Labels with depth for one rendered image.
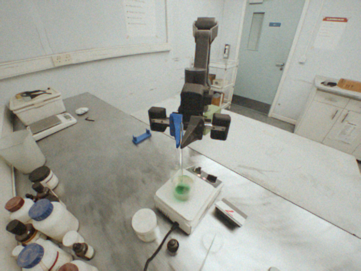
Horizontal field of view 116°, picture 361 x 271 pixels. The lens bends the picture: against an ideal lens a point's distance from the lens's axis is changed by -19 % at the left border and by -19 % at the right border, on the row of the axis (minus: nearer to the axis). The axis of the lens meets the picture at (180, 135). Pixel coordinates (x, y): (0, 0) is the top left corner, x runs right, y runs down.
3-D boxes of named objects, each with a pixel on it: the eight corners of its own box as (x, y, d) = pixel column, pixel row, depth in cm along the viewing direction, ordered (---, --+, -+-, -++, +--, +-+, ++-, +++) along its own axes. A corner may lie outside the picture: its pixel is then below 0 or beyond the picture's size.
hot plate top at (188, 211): (181, 168, 45) (181, 166, 44) (215, 189, 39) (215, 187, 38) (153, 195, 37) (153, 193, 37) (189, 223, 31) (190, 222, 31)
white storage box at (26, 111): (58, 100, 116) (51, 85, 108) (69, 111, 98) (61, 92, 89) (19, 113, 97) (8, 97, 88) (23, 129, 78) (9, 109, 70)
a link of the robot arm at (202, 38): (195, 23, 46) (190, 6, 36) (218, 23, 45) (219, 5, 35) (188, 104, 55) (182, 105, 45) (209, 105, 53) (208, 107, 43)
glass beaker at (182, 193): (175, 208, 34) (174, 189, 29) (168, 187, 39) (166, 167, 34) (201, 199, 36) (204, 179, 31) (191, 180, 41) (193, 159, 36)
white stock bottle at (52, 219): (78, 237, 34) (51, 216, 26) (52, 246, 32) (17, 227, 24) (80, 214, 39) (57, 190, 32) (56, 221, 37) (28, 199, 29)
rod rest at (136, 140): (147, 132, 75) (146, 127, 73) (152, 135, 73) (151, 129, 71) (131, 141, 69) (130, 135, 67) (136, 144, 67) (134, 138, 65)
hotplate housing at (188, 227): (192, 169, 55) (193, 154, 50) (223, 187, 48) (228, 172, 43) (150, 213, 41) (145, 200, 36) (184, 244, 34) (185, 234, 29)
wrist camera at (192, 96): (181, 105, 37) (182, 78, 33) (209, 109, 35) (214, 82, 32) (175, 114, 32) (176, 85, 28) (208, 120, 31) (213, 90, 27)
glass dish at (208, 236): (224, 253, 32) (226, 251, 31) (202, 254, 32) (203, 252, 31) (219, 230, 36) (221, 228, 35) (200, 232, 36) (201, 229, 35)
